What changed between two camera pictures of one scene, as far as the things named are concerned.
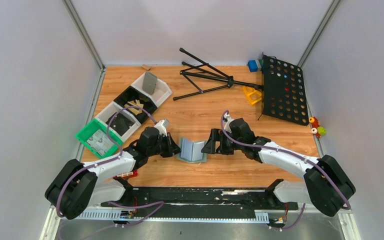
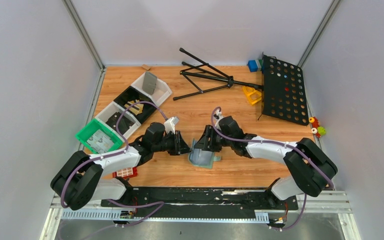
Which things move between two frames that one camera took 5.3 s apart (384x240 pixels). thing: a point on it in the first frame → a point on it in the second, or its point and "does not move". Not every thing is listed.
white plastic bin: (162, 92) does not move
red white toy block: (126, 175) does not move
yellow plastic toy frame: (253, 95) does not move
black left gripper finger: (172, 148) → (181, 146)
